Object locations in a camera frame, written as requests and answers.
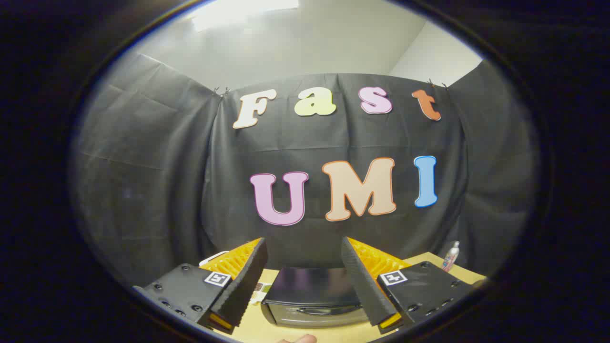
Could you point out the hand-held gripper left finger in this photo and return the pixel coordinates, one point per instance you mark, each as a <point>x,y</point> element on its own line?
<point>243,290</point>

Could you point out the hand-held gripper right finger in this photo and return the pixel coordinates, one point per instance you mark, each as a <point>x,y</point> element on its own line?
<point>362,290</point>

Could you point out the black toaster oven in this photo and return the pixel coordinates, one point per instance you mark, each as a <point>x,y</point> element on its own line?
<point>312,290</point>

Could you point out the white bread toaster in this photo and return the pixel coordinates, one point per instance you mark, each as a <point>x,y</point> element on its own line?
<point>212,258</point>

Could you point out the small dish of snacks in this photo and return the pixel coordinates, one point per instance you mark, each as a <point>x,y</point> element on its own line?
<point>259,293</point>

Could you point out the drink bottle with pink label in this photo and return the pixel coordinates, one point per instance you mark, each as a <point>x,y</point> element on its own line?
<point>450,257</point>

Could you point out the black backdrop cloth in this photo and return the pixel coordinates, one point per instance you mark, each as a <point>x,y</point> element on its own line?
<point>152,181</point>

